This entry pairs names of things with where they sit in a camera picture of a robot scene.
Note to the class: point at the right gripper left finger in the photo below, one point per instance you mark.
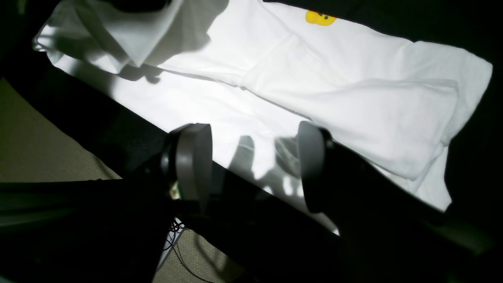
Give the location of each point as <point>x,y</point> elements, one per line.
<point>177,179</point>

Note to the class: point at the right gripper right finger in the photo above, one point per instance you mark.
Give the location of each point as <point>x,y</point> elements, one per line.
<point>363,203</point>

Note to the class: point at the white printed t-shirt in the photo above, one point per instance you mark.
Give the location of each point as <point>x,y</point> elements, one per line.
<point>255,70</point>

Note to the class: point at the black table cloth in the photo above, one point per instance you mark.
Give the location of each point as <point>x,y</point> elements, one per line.
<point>274,244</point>

